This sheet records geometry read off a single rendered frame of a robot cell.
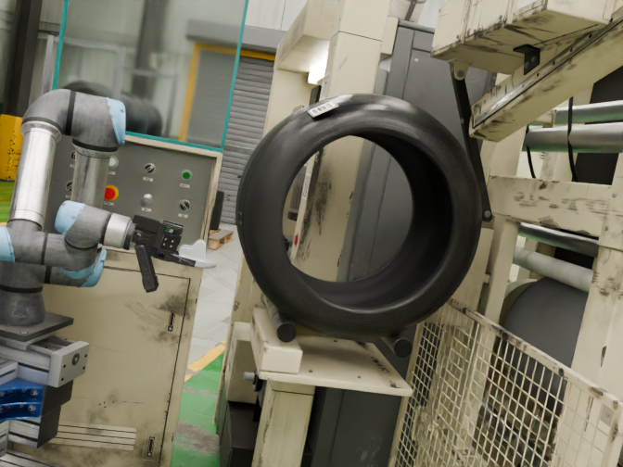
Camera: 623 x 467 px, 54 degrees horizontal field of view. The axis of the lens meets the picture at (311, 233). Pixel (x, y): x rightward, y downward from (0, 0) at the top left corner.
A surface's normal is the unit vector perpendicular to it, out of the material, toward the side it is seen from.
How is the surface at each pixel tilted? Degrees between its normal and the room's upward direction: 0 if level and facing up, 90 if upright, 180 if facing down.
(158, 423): 90
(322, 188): 90
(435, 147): 81
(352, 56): 90
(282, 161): 86
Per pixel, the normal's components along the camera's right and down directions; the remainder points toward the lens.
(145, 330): 0.17, 0.14
